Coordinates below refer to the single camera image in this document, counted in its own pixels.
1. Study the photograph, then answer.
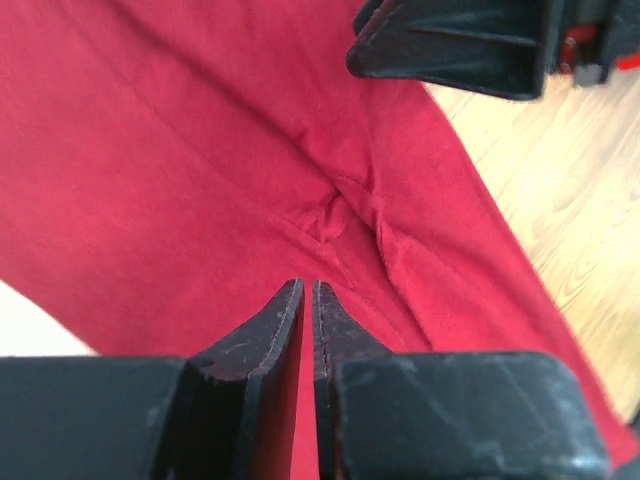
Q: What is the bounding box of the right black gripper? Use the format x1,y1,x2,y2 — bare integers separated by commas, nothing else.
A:
346,0,639,100

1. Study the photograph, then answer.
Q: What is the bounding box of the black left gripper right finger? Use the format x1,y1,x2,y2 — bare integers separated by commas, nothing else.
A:
312,281,611,479

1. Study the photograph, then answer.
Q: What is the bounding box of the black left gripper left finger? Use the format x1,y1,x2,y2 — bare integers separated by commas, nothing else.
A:
1,279,304,479

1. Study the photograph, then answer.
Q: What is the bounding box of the dark red t shirt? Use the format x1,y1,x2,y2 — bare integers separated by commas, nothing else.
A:
1,1,639,467

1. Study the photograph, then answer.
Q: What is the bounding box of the red plastic bin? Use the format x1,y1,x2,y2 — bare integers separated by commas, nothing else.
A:
615,51,640,71

